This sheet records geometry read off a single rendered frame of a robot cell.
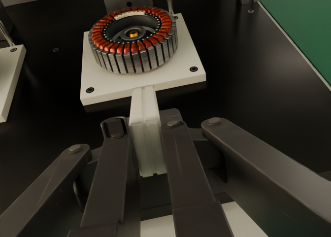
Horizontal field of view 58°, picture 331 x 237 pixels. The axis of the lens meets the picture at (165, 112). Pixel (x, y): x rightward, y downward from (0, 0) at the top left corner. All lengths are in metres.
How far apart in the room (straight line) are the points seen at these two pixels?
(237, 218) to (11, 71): 0.34
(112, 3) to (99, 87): 0.18
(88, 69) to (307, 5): 0.36
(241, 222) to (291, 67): 0.20
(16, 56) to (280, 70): 0.36
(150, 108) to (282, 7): 0.42
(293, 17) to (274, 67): 0.15
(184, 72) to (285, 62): 0.12
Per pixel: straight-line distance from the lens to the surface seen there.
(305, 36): 0.48
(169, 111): 0.17
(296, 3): 0.57
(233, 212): 0.29
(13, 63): 0.47
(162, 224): 0.29
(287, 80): 0.37
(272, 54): 0.41
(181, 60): 0.38
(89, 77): 0.39
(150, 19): 0.41
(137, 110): 0.16
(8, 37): 0.50
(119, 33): 0.42
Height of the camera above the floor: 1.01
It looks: 46 degrees down
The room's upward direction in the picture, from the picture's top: 10 degrees counter-clockwise
